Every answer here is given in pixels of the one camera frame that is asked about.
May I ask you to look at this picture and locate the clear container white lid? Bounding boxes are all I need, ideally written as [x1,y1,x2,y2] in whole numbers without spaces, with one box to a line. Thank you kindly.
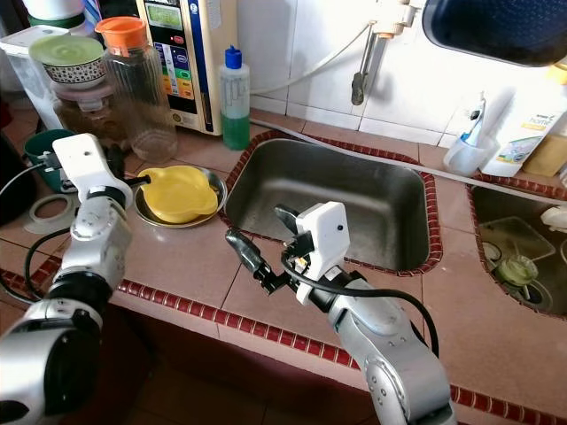
[2,27,65,132]

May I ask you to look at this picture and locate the dark blue basin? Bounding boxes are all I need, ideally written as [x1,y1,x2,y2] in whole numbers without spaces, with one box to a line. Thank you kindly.
[421,0,567,67]

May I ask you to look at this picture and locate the clear square food container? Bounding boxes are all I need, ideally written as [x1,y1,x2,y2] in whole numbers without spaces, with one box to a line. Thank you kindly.
[480,215,555,267]

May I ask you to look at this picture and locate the thin white hose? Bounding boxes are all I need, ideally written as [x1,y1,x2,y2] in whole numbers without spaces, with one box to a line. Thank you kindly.
[250,25,377,97]

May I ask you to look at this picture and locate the white canister green base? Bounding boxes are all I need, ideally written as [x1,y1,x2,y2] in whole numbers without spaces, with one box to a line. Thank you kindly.
[22,0,89,32]

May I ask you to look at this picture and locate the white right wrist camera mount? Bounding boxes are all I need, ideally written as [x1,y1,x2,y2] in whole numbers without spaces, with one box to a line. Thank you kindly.
[294,201,351,306]

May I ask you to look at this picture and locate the yellow plastic dish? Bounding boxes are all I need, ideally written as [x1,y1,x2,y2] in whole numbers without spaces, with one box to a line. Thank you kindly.
[137,165,221,224]

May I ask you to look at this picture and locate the white detergent bottle yellow cap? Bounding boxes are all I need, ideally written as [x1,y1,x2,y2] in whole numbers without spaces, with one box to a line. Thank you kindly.
[481,62,567,176]

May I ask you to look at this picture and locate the black kettle appliance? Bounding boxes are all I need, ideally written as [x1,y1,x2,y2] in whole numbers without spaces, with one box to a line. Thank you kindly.
[0,133,23,227]

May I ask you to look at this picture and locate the small steel sink with dishes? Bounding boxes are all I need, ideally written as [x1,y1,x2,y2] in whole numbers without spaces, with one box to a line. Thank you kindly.
[465,182,567,315]

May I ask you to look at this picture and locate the cream water ionizer appliance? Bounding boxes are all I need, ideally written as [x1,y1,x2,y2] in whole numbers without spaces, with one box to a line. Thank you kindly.
[137,0,236,135]

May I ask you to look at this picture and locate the stainless steel bowl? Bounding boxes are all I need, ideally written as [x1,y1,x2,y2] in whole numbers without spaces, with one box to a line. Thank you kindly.
[133,166,229,229]

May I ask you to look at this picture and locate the clear plastic cup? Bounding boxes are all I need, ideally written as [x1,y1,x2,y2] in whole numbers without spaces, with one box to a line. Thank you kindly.
[443,133,494,175]

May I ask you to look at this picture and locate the white blue toothbrush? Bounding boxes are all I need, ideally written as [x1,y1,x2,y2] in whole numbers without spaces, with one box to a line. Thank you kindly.
[461,91,488,147]

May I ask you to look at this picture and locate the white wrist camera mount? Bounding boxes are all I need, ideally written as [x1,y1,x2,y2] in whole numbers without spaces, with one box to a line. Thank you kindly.
[51,133,129,206]
[294,201,351,306]

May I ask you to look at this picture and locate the teal mug white rabbit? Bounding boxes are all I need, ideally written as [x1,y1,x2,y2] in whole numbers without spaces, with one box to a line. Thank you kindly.
[25,130,76,191]

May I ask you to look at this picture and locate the small green cup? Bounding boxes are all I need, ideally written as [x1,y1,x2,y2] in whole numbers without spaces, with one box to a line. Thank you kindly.
[494,255,540,286]

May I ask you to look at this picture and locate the glass jar brown contents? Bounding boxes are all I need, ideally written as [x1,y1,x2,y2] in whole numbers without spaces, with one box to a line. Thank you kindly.
[53,81,129,147]

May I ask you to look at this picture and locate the yellow sponge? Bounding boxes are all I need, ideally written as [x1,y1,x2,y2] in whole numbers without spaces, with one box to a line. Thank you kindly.
[521,133,567,175]

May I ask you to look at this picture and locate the patterned bowl green lid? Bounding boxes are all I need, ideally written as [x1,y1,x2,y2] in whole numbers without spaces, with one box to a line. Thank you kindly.
[28,35,109,89]

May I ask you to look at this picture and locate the grey hanging tap spout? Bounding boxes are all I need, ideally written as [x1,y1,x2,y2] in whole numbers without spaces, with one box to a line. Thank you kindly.
[350,25,382,107]

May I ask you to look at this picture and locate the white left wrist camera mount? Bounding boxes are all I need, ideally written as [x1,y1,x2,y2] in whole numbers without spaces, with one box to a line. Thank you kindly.
[51,133,129,206]

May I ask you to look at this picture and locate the large stainless steel sink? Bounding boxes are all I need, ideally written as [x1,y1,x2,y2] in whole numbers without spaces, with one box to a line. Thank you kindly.
[223,137,428,274]

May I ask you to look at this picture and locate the white wall tap fixture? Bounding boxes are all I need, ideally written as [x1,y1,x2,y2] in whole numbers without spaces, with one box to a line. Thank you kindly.
[374,0,426,38]

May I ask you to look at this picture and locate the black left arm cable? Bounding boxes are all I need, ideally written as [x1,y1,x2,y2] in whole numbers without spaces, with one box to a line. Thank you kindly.
[0,159,89,306]

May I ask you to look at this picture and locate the green soap bottle blue cap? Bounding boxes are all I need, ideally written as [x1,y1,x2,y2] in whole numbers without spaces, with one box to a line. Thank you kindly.
[220,46,252,150]

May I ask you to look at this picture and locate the clear pitcher orange lid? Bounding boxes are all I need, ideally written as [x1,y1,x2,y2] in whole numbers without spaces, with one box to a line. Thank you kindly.
[95,16,176,162]

